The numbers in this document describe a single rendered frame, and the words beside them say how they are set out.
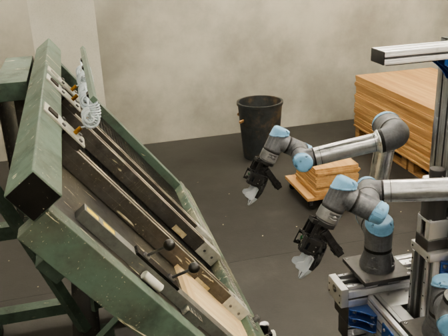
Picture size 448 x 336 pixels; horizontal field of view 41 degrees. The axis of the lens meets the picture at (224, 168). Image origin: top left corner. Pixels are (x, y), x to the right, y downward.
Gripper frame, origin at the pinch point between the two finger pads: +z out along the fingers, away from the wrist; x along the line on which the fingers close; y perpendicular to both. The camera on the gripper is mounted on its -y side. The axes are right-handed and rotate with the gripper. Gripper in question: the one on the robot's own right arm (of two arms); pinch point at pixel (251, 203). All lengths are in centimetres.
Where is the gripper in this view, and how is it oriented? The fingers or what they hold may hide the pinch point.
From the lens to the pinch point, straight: 259.4
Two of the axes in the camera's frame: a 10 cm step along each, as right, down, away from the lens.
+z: -4.1, 8.8, 2.2
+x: 2.5, 3.4, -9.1
